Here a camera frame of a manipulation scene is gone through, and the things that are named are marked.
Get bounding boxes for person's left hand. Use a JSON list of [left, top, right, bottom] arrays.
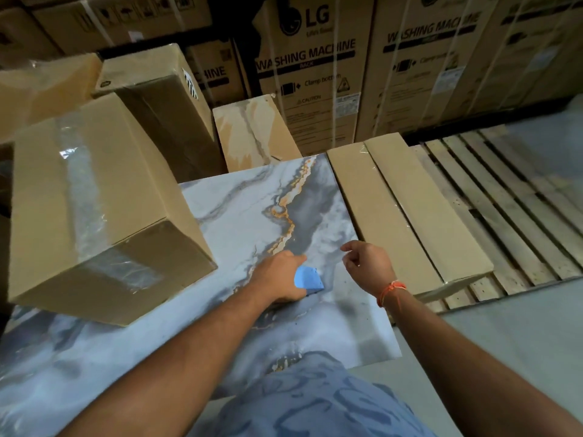
[[248, 249, 309, 307]]

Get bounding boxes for person's right hand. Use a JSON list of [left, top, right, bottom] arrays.
[[340, 240, 398, 298]]

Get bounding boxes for blue plastic scraper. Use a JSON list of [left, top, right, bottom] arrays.
[[293, 266, 325, 296]]

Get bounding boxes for person's left forearm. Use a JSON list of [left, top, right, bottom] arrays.
[[58, 286, 277, 437]]

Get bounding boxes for person's right forearm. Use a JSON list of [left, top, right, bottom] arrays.
[[381, 287, 583, 437]]

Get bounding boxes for long flat cardboard box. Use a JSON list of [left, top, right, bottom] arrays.
[[326, 140, 445, 303], [364, 132, 495, 287]]

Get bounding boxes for orange thread wristband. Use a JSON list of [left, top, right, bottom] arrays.
[[377, 280, 408, 310]]

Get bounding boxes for grey marble pattern panel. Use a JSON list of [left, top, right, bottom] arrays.
[[0, 154, 403, 437]]

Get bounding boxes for beige marble pattern panel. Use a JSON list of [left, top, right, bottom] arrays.
[[212, 94, 302, 174]]

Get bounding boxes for blue patterned shirt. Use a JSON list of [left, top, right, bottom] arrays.
[[188, 350, 439, 437]]

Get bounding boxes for wooden pallet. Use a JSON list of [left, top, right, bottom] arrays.
[[409, 124, 583, 314]]

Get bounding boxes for large taped cardboard box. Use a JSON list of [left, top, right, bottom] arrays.
[[8, 93, 219, 327]]

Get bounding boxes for plastic wrapped cardboard box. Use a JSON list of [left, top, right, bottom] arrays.
[[92, 43, 228, 183]]

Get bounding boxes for cardboard box with handling symbols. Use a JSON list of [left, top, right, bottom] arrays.
[[31, 0, 215, 56]]

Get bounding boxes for plain brown cardboard box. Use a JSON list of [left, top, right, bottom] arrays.
[[0, 53, 104, 144]]

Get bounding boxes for dim brown cardboard box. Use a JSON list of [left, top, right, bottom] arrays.
[[0, 6, 63, 66]]

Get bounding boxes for strapped appliance cardboard box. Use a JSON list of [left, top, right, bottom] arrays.
[[448, 0, 583, 116], [354, 0, 507, 142], [252, 0, 380, 156]]

